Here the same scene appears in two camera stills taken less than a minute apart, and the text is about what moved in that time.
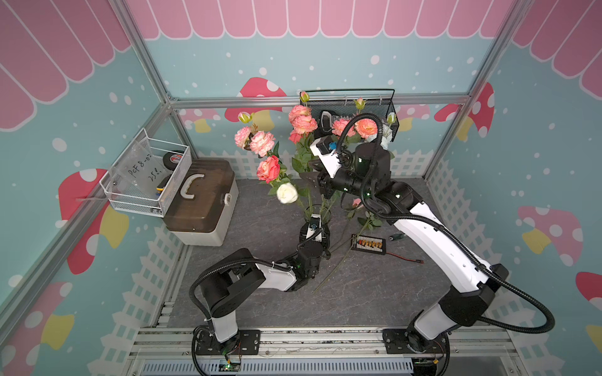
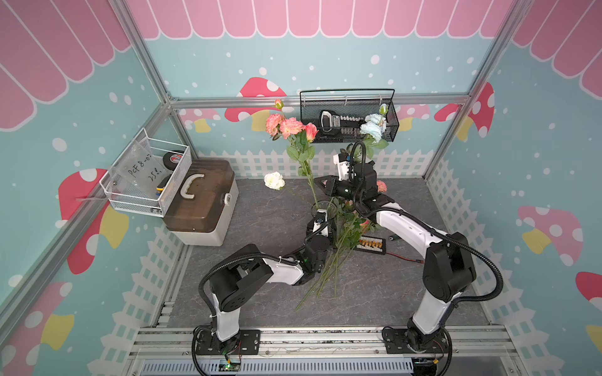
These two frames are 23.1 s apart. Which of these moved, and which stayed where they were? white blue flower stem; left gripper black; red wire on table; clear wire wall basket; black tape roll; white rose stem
Moved: white rose stem; white blue flower stem
Stayed: left gripper black; clear wire wall basket; black tape roll; red wire on table
